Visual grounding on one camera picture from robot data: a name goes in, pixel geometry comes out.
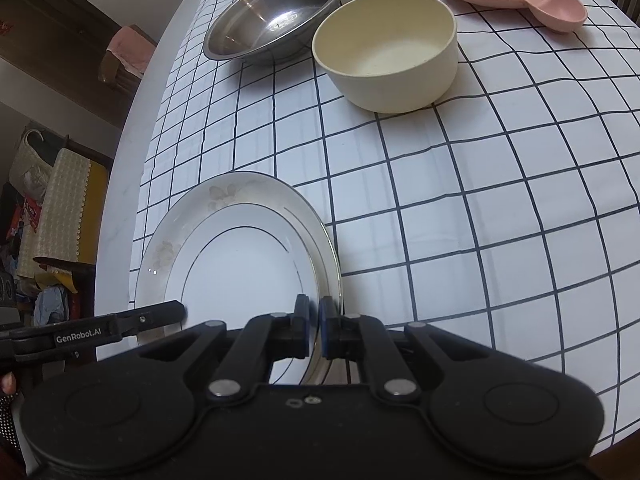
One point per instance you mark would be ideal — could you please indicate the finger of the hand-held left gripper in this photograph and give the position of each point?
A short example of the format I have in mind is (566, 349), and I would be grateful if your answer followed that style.
(125, 324)

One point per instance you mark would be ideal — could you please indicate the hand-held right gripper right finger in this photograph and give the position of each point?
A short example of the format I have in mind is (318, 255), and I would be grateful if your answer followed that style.
(326, 325)

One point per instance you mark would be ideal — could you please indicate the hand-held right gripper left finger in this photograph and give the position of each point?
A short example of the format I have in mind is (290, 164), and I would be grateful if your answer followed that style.
(302, 320)

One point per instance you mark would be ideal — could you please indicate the white floral plate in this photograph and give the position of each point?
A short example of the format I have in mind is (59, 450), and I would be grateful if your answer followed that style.
(240, 270)

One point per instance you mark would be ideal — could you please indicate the shallow steel bowl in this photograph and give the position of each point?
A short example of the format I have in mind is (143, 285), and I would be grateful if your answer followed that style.
(270, 25)

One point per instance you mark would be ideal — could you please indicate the person's left hand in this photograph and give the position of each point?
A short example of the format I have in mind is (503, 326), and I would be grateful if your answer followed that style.
(7, 383)

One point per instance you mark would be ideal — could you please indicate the blue cloth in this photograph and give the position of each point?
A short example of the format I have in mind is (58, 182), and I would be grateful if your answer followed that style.
(50, 305)

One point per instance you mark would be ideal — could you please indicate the yellow chair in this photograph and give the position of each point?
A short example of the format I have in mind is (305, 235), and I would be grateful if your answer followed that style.
(97, 210)

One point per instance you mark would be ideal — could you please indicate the cream beaded seat cushion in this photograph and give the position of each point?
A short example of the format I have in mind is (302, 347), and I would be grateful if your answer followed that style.
(60, 210)

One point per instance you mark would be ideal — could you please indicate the red snack packet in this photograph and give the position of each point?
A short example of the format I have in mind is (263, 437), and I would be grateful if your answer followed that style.
(22, 217)

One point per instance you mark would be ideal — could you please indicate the dotted dark clothing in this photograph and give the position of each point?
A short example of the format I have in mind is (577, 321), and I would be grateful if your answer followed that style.
(7, 425)

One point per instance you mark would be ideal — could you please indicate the white checkered tablecloth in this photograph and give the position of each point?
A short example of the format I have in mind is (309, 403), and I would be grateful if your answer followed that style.
(450, 210)

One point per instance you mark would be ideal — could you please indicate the white woven basket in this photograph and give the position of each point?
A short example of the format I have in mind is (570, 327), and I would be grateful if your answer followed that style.
(27, 160)

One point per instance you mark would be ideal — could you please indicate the dark wooden chair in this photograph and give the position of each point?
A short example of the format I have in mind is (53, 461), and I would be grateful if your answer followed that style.
(112, 77)

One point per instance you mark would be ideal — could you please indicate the pink cloth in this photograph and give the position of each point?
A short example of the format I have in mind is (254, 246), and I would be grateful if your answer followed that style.
(131, 50)

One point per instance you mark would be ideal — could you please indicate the cream bowl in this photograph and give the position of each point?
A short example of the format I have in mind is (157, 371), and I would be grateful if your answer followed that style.
(385, 55)

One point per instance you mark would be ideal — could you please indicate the dark wooden door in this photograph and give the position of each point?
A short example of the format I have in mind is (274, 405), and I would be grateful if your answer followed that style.
(50, 35)

